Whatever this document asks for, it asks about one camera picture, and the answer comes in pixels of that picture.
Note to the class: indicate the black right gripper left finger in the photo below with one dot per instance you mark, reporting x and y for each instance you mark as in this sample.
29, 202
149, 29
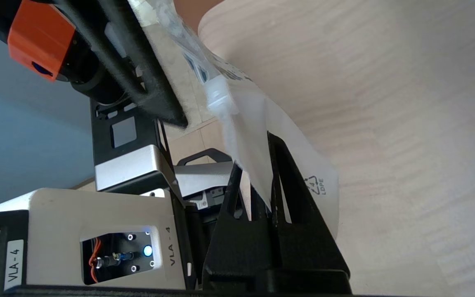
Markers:
237, 247

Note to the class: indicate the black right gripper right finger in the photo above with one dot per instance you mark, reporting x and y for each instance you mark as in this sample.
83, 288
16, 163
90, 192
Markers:
307, 247

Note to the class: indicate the white horse print pouch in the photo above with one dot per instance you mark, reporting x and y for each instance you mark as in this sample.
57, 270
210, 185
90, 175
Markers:
258, 136

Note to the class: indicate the beige wooden hutch desk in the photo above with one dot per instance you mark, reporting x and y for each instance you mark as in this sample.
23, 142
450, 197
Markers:
386, 123

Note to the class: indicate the white robot chassis housing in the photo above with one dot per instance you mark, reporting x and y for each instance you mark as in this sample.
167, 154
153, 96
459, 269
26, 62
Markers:
64, 214

